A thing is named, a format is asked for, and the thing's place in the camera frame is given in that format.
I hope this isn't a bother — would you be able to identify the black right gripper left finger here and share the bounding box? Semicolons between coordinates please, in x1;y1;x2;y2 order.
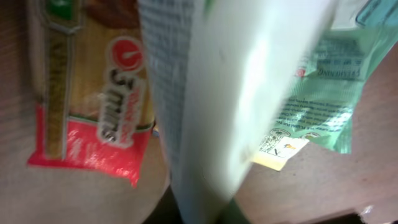
149;187;183;224

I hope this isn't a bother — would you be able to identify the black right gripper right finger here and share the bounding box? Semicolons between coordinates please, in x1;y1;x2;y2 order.
217;199;251;224

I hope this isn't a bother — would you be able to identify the orange spaghetti package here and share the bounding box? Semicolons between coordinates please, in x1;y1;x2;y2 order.
27;0;154;185

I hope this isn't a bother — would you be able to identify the teal wet wipes pouch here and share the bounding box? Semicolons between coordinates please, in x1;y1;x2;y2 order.
266;26;397;154

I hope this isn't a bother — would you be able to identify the white tube with cork cap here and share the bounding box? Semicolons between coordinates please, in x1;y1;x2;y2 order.
138;0;337;223

